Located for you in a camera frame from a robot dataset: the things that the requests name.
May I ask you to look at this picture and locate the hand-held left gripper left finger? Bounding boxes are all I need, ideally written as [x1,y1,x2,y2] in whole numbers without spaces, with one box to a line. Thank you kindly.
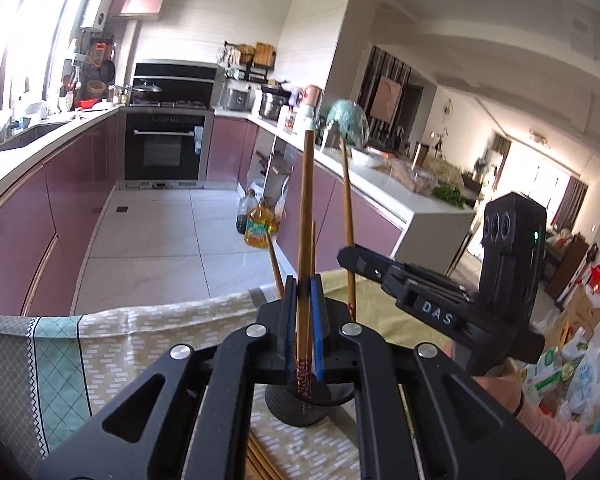
[37,275,301,480]

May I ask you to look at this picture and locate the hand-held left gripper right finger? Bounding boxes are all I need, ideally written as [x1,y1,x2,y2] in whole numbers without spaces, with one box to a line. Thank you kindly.
[310,274,566,480]

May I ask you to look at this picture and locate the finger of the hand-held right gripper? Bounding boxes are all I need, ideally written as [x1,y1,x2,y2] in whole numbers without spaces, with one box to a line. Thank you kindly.
[365,252,463,288]
[337,246,401,287]

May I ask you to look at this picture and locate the black mesh utensil holder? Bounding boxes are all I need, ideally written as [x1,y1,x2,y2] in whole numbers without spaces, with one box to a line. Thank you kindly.
[264,379,354,429]

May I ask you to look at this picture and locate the bundle of chopsticks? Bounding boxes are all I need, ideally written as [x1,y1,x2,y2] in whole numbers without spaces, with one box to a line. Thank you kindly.
[246,427,287,480]

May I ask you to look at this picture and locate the person's right forearm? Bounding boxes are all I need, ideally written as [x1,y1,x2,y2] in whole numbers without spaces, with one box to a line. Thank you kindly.
[512,396,600,479]

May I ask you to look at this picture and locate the person's right hand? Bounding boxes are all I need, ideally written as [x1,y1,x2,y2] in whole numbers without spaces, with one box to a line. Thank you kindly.
[470,357,526,417]

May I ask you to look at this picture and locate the pink base cabinets with gap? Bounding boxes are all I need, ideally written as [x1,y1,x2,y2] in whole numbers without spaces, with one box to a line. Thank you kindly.
[206,116,417,267]

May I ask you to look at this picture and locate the living room curtain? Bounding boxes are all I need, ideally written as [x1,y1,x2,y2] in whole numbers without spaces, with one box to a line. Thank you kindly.
[549,174,589,234]

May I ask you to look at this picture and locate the green leafy vegetables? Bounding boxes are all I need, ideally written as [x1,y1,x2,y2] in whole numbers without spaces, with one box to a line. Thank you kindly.
[432,184,466,210]

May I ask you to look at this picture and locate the clear plastic food container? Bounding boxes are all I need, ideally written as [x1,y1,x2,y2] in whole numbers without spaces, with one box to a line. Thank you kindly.
[389,157,439,194]

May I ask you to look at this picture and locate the yellow cooking oil bottle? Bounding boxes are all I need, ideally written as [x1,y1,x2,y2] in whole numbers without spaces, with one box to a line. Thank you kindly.
[243,199,276,250]

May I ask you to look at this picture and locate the pile of boxes and bags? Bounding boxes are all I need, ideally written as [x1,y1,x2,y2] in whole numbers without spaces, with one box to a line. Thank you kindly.
[522,259,600,437]

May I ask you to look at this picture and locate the dark liquid bottle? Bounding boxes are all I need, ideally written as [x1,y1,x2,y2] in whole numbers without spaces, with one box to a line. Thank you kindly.
[235,188,260,235]

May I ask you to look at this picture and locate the teal plastic-covered fan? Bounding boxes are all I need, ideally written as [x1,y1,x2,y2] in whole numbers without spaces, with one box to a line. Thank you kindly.
[324,99,371,149]

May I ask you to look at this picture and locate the patterned tablecloth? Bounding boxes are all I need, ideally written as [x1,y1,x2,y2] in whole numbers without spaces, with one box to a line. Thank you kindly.
[0,269,461,480]

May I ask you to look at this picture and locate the steel stock pot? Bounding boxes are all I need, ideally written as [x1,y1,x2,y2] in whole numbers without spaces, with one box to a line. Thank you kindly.
[258,87,289,121]

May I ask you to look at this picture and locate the silver rice cooker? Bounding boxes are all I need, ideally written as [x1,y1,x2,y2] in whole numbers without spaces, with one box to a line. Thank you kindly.
[219,84,255,112]

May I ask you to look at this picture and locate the built-in black oven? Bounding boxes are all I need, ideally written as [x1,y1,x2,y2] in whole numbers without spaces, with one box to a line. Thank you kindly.
[123,110,209,184]

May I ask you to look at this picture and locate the black rack with cutting boards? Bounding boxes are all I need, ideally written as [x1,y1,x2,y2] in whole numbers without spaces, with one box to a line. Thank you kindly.
[223,40,277,84]

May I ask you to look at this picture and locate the black range hood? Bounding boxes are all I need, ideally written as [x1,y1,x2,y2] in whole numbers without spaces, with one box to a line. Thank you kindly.
[132,61,219,107]

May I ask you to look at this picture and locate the pink base cabinets under window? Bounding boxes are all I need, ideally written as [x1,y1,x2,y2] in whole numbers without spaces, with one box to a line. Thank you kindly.
[0,109,126,317]

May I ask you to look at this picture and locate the black wok with lid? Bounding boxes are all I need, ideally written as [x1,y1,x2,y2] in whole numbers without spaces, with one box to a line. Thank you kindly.
[131,82,164,104]

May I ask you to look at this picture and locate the white water heater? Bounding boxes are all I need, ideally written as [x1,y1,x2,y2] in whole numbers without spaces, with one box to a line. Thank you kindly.
[79,0,119,31]

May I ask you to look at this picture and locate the kitchen window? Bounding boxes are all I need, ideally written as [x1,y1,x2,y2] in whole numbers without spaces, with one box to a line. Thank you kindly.
[0,0,99,113]

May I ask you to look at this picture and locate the framed wall picture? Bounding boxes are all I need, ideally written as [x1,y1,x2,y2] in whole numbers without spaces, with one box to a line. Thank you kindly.
[369,74,404,124]

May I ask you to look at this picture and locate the wall rack of kitchen utensils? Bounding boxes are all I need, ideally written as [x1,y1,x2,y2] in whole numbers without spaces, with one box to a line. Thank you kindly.
[59,34,119,111]

